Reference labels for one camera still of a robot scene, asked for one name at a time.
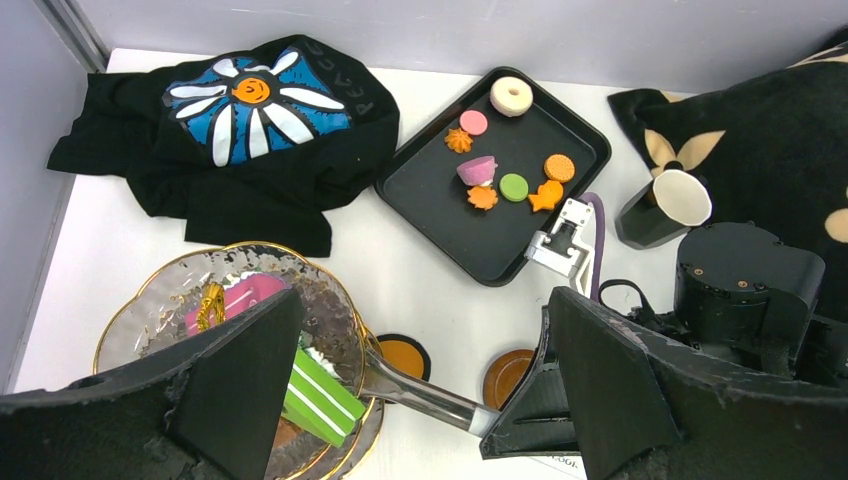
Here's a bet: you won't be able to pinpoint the metal tongs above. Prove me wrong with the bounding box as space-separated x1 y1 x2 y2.
362 346 500 438

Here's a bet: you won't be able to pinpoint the orange flower cookie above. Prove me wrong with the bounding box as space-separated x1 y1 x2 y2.
467 185 498 211

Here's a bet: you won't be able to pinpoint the green cake slice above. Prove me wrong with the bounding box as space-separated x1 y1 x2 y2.
282 348 366 447

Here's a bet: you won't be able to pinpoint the orange swirl cookie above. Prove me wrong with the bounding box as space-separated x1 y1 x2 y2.
444 128 473 154

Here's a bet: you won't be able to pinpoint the black flower-print cloth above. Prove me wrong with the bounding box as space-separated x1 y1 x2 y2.
47 34 400 258

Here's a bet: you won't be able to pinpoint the orange black round coaster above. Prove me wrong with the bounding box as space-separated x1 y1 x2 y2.
377 333 432 381

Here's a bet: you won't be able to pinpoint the orange fish cookie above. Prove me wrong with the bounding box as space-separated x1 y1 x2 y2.
527 180 564 212

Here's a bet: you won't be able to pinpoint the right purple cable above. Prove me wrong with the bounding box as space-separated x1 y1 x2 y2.
579 192 607 303

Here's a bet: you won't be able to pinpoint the pink macaron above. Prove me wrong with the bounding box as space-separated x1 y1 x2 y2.
458 110 489 136

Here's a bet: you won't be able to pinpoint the white ring donut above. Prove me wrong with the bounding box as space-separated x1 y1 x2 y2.
489 76 533 117

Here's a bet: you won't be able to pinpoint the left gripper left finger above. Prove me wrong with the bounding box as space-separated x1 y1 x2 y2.
1 290 305 479

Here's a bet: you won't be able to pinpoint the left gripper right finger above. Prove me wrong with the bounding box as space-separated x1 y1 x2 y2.
548 287 847 479

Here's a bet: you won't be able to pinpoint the green macaron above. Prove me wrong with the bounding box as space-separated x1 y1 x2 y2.
498 173 529 202

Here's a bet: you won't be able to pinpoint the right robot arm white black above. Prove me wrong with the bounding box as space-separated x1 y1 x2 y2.
480 223 847 479

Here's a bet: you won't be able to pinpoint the small orange cookie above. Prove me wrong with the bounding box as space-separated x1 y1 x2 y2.
543 154 576 183

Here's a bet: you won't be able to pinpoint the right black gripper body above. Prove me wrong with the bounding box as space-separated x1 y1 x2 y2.
479 307 580 460

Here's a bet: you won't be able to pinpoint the black paper cup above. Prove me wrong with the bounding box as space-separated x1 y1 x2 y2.
615 170 713 250

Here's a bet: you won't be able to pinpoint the pink frosted cupcake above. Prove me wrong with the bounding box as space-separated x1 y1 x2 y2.
456 155 498 187

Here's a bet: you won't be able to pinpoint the black floral blanket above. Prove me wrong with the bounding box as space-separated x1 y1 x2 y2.
608 30 847 321

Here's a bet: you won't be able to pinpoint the brown round coaster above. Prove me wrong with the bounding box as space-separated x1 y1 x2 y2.
482 349 535 410

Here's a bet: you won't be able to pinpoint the black serving tray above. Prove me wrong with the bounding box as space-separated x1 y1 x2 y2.
375 67 611 287

